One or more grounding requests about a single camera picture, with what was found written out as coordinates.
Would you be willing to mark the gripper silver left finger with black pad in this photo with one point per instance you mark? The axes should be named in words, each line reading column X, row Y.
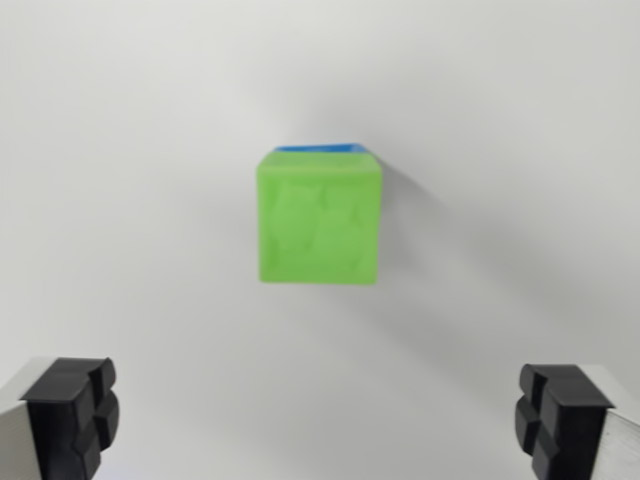
column 55, row 420

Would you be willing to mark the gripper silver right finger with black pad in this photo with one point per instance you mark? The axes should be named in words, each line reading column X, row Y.
column 575, row 420

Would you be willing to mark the green embossed cube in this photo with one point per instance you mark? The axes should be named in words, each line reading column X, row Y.
column 320, row 225

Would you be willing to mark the blue embossed cube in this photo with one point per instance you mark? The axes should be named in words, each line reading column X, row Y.
column 325, row 147

